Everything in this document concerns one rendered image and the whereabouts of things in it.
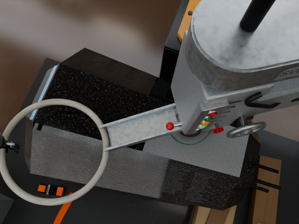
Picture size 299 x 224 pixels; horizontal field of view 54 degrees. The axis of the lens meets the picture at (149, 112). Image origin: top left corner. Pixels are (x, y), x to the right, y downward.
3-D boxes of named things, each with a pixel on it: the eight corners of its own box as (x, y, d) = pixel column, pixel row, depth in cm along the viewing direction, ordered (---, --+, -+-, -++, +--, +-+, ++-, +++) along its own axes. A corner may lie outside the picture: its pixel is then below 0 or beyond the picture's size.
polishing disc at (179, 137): (172, 98, 151) (173, 98, 150) (213, 108, 150) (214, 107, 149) (163, 138, 145) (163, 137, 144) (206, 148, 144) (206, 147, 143)
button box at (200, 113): (205, 122, 107) (227, 96, 80) (207, 130, 107) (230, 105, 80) (184, 127, 107) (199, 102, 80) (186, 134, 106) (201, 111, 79)
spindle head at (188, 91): (248, 71, 129) (301, 6, 86) (265, 118, 123) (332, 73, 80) (168, 88, 125) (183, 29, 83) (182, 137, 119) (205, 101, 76)
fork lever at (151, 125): (243, 77, 131) (244, 73, 126) (257, 118, 125) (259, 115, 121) (101, 121, 143) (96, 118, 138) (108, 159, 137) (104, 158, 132)
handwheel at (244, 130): (250, 110, 120) (264, 98, 106) (258, 134, 118) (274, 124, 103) (215, 118, 119) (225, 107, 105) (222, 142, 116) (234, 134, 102)
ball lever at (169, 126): (183, 119, 115) (184, 117, 112) (185, 127, 114) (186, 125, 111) (164, 124, 114) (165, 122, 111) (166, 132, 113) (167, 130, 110)
